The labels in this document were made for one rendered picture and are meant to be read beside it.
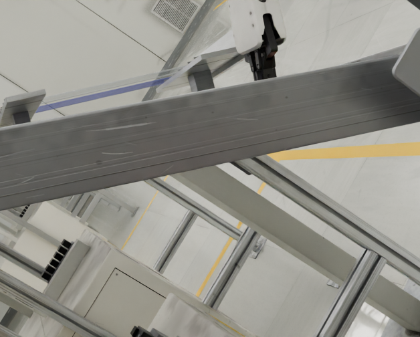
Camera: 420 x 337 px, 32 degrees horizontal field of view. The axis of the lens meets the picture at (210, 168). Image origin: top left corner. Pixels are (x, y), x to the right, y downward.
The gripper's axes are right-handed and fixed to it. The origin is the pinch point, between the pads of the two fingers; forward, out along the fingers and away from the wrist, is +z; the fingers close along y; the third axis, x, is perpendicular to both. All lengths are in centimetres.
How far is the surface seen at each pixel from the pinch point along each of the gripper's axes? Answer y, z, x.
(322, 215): 20.4, 25.1, -14.9
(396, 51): -44.5, 1.5, 5.5
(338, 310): 20, 43, -15
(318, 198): 20.4, 21.9, -14.7
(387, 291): 40, 48, -36
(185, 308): 8.4, 32.5, 17.3
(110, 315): 97, 50, 17
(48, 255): 452, 73, 2
